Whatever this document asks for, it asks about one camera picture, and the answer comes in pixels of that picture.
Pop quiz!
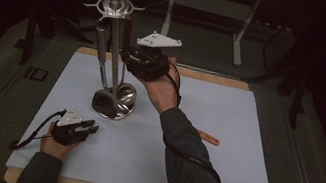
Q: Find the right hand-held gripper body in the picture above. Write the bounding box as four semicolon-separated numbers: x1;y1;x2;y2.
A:
130;28;184;86

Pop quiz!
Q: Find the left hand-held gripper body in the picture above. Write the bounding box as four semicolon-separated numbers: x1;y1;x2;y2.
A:
48;103;95;150

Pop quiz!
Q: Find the small ladle with brown handle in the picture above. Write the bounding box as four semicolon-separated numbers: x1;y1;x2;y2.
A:
109;14;151;109

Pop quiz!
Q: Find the wooden rice paddle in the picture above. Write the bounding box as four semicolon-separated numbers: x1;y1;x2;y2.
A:
196;129;222;147

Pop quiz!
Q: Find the person's left hand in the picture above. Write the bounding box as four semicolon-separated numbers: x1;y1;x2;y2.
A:
37;119;85;164

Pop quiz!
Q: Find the person's right hand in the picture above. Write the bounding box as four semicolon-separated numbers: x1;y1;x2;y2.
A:
132;50;188;117

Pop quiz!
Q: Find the white table mat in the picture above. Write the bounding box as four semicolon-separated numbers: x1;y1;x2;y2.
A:
3;42;296;183

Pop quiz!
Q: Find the black tripod stand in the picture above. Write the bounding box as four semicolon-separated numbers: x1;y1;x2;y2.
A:
18;0;98;77
237;19;320;130

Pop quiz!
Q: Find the left hand-held gripper black cable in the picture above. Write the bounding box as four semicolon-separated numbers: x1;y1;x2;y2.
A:
9;101;68;158

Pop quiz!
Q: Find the hand-held gripper black cable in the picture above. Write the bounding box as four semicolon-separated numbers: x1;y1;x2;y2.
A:
9;101;68;158
147;61;243;183

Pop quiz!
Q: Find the white metal frame stand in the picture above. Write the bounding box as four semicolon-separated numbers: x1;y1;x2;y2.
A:
139;0;264;70

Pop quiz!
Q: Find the right hand-held gripper black cable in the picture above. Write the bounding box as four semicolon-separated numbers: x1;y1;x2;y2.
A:
147;61;243;183

